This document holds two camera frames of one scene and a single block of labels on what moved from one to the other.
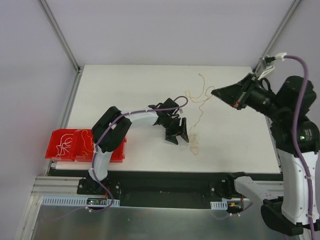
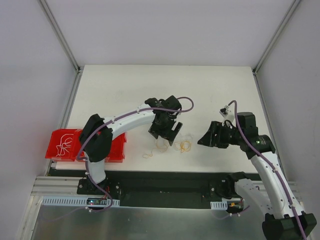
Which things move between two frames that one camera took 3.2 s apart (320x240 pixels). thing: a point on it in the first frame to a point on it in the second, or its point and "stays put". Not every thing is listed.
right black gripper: [243, 92] to [216, 135]
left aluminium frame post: [53, 21] stays put
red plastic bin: [67, 145] stays put
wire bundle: [193, 143] to [184, 145]
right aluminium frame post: [277, 35] stays put
